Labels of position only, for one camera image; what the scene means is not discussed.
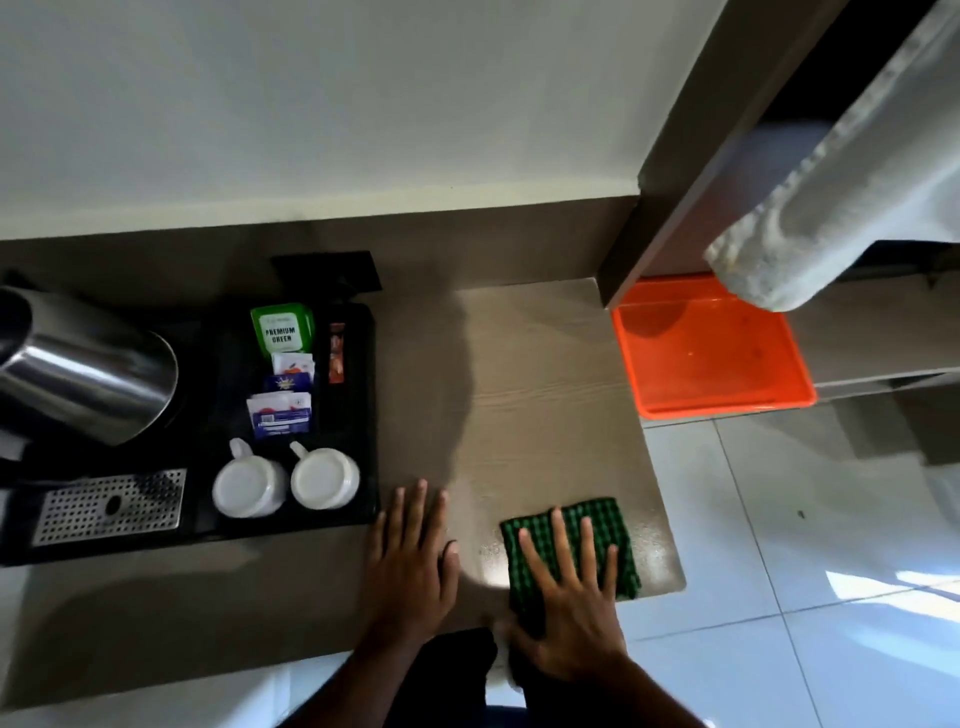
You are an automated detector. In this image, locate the person's left hand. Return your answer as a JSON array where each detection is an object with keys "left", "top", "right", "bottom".
[{"left": 358, "top": 480, "right": 461, "bottom": 654}]

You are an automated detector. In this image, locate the white ceramic cup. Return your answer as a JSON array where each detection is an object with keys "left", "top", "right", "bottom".
[
  {"left": 211, "top": 438, "right": 290, "bottom": 520},
  {"left": 288, "top": 440, "right": 362, "bottom": 512}
]

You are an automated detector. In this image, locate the green checked cloth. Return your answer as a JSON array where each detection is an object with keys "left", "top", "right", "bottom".
[{"left": 500, "top": 496, "right": 644, "bottom": 627}]

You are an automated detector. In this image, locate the person's dark clothing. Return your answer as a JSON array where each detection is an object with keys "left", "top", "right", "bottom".
[{"left": 386, "top": 628, "right": 530, "bottom": 728}]

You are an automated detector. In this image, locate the white hanging towel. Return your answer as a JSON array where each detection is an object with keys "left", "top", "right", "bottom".
[{"left": 703, "top": 0, "right": 960, "bottom": 314}]

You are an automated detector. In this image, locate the white and blue sachet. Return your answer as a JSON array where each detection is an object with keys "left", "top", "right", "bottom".
[{"left": 246, "top": 391, "right": 313, "bottom": 441}]

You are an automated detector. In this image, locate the orange plastic tray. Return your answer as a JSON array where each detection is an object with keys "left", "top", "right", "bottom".
[{"left": 610, "top": 273, "right": 819, "bottom": 421}]

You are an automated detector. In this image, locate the brown wooden cabinet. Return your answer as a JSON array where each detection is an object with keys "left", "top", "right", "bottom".
[{"left": 596, "top": 0, "right": 960, "bottom": 402}]

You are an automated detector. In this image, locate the person's left forearm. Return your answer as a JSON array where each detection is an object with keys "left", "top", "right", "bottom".
[{"left": 279, "top": 637, "right": 425, "bottom": 728}]

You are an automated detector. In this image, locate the black wall socket plate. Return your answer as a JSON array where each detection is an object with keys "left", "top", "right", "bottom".
[{"left": 270, "top": 250, "right": 384, "bottom": 303}]

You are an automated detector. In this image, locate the perforated metal drip grate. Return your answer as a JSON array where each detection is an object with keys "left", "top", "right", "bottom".
[{"left": 31, "top": 468, "right": 189, "bottom": 549}]

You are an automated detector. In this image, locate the green tea bag packet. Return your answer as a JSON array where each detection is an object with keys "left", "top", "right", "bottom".
[{"left": 249, "top": 302, "right": 316, "bottom": 355}]

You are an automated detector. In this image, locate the stainless steel kettle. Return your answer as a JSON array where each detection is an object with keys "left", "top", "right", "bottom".
[{"left": 0, "top": 285, "right": 181, "bottom": 449}]

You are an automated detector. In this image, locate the person's right forearm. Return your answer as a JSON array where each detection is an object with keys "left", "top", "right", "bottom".
[{"left": 558, "top": 651, "right": 708, "bottom": 728}]

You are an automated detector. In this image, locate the person's right hand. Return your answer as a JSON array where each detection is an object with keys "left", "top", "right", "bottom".
[{"left": 487, "top": 508, "right": 628, "bottom": 682}]

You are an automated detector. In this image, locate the black serving tray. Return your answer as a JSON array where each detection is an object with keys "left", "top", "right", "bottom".
[{"left": 0, "top": 300, "right": 381, "bottom": 568}]

